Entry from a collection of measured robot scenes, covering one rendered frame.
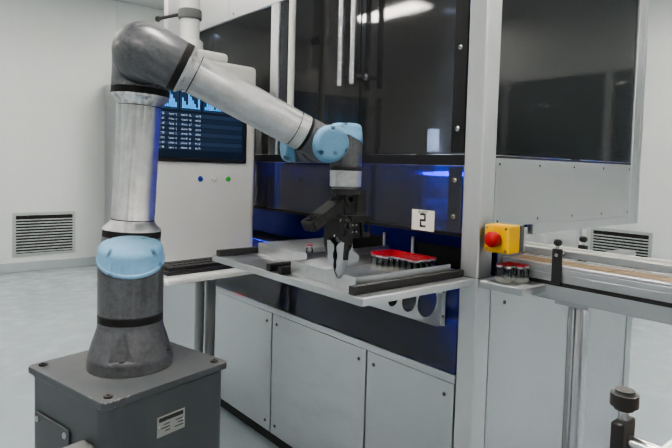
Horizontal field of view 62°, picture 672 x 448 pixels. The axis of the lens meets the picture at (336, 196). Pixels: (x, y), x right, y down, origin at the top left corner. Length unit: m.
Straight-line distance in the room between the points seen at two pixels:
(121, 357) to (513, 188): 1.09
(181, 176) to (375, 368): 0.94
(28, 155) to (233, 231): 4.55
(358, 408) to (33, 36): 5.51
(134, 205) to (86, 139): 5.52
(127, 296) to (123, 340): 0.08
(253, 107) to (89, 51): 5.76
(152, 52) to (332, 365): 1.31
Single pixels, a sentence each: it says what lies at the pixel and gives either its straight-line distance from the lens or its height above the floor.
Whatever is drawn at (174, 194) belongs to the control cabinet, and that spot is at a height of 1.05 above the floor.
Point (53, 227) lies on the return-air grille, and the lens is 6.64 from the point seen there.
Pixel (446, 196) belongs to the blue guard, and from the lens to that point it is 1.58.
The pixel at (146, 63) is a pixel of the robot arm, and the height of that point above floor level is 1.34.
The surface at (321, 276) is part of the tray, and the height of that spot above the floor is 0.90.
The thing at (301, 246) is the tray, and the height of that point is 0.89.
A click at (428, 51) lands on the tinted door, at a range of 1.68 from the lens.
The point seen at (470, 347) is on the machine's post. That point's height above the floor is 0.69.
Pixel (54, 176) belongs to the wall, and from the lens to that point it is 6.62.
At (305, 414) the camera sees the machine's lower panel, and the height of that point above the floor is 0.25.
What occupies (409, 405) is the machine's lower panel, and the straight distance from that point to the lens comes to 1.79.
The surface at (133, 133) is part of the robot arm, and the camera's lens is 1.19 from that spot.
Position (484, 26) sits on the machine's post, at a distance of 1.56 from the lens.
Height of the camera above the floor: 1.17
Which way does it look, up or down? 3 degrees down
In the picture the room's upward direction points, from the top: 2 degrees clockwise
